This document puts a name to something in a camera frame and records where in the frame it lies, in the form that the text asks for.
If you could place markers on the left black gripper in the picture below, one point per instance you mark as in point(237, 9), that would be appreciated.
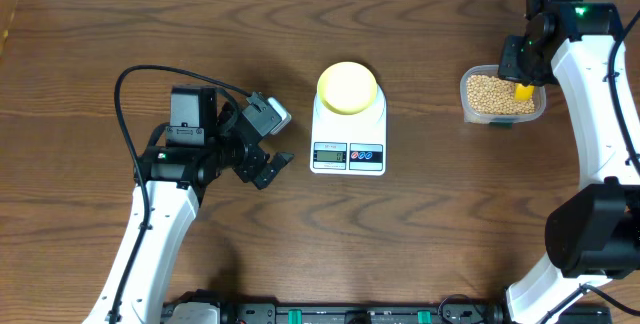
point(251, 153)

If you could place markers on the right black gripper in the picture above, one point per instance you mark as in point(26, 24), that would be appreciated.
point(507, 66)

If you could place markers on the yellow measuring scoop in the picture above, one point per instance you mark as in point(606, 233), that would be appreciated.
point(523, 93)

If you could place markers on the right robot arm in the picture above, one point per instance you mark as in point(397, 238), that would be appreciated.
point(593, 238)

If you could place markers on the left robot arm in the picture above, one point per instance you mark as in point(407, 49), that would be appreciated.
point(183, 156)

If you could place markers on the white digital kitchen scale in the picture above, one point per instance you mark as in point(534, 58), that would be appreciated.
point(353, 144)

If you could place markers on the yellow plastic bowl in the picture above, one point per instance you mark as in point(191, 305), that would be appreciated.
point(347, 88)

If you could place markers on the pile of soybeans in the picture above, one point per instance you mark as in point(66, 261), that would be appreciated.
point(494, 96)

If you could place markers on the clear plastic container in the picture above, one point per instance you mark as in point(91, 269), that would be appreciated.
point(471, 116)

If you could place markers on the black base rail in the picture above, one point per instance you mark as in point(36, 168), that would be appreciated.
point(204, 306)

